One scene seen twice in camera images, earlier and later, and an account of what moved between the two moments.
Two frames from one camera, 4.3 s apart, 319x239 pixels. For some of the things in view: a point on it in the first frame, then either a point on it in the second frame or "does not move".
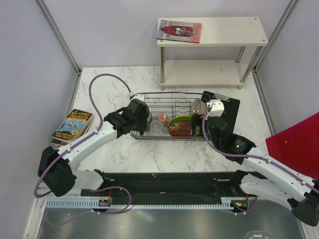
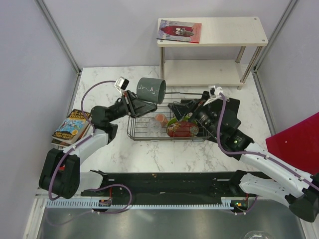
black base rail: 160,185 does not move
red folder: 297,148 does not move
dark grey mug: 149,120 to 151,89
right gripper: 197,120 to 181,110
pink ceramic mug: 163,117 does not move
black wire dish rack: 175,116 does not move
